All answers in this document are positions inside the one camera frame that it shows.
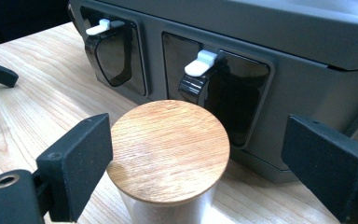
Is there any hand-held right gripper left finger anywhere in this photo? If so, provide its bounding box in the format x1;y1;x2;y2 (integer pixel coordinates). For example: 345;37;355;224
36;113;114;223

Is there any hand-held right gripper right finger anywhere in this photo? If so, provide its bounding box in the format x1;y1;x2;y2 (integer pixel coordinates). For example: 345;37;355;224
281;114;358;224

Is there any dark grey corner shelf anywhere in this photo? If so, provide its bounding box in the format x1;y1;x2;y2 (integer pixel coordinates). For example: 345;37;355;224
68;0;358;185

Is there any glass jar with wooden lid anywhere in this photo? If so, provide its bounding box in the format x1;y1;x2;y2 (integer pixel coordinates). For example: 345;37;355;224
105;99;231;224

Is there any black hook with white tip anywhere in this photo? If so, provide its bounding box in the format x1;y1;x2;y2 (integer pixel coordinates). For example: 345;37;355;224
84;18;134;88
177;49;227;106

